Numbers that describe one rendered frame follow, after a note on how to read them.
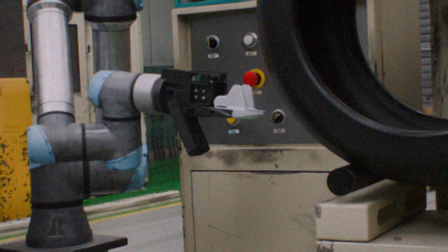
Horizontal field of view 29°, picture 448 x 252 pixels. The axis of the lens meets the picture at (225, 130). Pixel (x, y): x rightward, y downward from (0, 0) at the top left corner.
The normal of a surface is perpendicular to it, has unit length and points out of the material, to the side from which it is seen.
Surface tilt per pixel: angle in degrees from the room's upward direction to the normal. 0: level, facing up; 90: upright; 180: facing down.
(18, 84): 90
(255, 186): 90
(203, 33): 90
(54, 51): 58
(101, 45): 102
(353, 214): 90
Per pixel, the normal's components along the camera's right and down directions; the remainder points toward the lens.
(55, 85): 0.22, -0.50
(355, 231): -0.47, 0.07
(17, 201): 0.79, 0.00
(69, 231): 0.43, -0.28
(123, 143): 0.20, 0.23
